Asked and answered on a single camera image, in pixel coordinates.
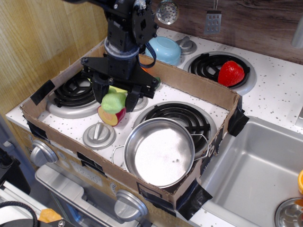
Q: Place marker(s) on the orange cup at edge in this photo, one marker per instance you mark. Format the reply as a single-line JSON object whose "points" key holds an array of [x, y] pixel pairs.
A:
{"points": [[300, 182]]}

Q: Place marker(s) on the grey toy sink basin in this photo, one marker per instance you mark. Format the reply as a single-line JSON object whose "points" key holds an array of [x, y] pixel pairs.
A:
{"points": [[253, 173]]}

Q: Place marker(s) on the light blue toy bowl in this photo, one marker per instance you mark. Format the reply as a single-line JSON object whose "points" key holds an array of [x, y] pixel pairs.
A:
{"points": [[167, 50]]}

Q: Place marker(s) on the green toy broccoli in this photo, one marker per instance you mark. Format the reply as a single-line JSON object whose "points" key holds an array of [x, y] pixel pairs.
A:
{"points": [[113, 103]]}

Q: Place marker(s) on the silver stove knob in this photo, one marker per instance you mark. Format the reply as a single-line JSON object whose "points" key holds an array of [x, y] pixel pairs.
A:
{"points": [[141, 104], [99, 136], [187, 46]]}

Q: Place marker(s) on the silver oven knob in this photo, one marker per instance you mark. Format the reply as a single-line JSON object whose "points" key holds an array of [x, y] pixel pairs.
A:
{"points": [[41, 154], [128, 207]]}

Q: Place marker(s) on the silver lower stove knob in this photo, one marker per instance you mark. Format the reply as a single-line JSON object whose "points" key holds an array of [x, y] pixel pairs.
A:
{"points": [[99, 136]]}

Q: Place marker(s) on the red toy strawberry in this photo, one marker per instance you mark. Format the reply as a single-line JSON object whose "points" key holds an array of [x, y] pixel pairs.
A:
{"points": [[230, 74]]}

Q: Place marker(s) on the black rear right burner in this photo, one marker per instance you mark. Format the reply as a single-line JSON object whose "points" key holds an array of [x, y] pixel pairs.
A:
{"points": [[208, 65]]}

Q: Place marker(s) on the hanging silver strainer ladle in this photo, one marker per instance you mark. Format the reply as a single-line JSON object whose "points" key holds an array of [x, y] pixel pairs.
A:
{"points": [[167, 12]]}

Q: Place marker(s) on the black front left burner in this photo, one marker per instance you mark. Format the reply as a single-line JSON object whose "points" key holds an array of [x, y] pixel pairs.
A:
{"points": [[74, 99]]}

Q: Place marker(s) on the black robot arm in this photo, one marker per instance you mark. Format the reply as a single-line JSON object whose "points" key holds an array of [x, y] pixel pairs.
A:
{"points": [[130, 27]]}

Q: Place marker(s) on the silver metal pan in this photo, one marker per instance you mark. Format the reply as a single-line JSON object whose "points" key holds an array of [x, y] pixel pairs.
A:
{"points": [[160, 151]]}

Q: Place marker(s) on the yellow-green toy plate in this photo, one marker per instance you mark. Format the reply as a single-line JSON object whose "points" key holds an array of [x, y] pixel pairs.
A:
{"points": [[112, 88]]}

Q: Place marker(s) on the silver front right oven knob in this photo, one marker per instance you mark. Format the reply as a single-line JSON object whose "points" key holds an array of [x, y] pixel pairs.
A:
{"points": [[128, 207]]}

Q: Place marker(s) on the silver rear stove knob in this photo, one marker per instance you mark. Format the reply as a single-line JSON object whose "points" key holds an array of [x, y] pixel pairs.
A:
{"points": [[187, 46]]}

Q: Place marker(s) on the silver oven door handle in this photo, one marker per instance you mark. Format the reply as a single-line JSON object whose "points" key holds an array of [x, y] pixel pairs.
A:
{"points": [[80, 203]]}

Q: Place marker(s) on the silver top stove knob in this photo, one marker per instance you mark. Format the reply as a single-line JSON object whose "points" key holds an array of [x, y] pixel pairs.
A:
{"points": [[141, 104]]}

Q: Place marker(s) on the red toy halved fruit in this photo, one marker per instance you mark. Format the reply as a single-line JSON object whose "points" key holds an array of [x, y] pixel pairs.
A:
{"points": [[111, 119]]}

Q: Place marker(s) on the orange object bottom left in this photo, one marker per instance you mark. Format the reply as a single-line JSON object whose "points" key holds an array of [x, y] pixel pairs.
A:
{"points": [[49, 215]]}

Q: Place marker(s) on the silver bowl in corner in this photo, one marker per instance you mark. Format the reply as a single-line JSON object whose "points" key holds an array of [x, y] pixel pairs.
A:
{"points": [[289, 213]]}

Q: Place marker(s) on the silver front left oven knob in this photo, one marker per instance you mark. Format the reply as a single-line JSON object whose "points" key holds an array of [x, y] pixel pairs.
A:
{"points": [[41, 154]]}

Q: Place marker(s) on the brown cardboard fence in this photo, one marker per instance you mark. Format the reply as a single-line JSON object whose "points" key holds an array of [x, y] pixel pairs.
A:
{"points": [[168, 206]]}

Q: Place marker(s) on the silver faucet pipe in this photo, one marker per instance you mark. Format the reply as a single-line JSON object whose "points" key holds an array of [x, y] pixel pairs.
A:
{"points": [[297, 40]]}

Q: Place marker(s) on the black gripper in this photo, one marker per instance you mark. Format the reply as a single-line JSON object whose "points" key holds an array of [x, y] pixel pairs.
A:
{"points": [[126, 72]]}

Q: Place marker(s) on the hanging grey slotted spatula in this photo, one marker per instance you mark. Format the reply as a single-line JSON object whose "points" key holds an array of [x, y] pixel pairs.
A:
{"points": [[213, 20]]}

